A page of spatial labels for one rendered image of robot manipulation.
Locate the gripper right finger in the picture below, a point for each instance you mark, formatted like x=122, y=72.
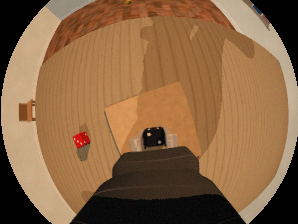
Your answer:
x=170, y=139

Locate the red die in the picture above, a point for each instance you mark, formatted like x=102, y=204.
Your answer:
x=81, y=139

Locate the orange flat mat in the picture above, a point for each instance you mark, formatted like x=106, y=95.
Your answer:
x=163, y=107

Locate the black die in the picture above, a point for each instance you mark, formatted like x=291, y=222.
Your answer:
x=154, y=136

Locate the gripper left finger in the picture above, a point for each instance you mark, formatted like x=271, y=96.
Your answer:
x=136, y=144

